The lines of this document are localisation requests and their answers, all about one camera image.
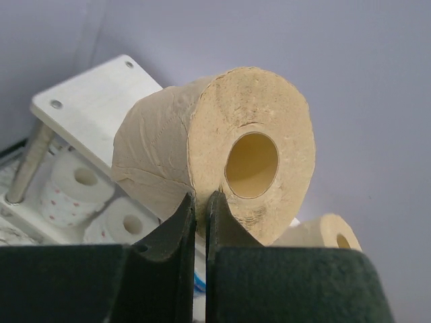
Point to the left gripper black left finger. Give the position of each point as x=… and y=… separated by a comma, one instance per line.
x=149, y=281

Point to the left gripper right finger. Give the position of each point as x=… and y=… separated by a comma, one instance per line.
x=248, y=282

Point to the white floral paper roll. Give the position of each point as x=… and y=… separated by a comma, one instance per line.
x=122, y=222
x=73, y=192

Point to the brown paper roll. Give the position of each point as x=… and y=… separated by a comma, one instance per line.
x=246, y=133
x=327, y=231

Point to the brown paper roll front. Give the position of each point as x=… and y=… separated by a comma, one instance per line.
x=246, y=133

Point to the white two-tier shelf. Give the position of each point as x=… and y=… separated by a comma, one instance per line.
x=82, y=114

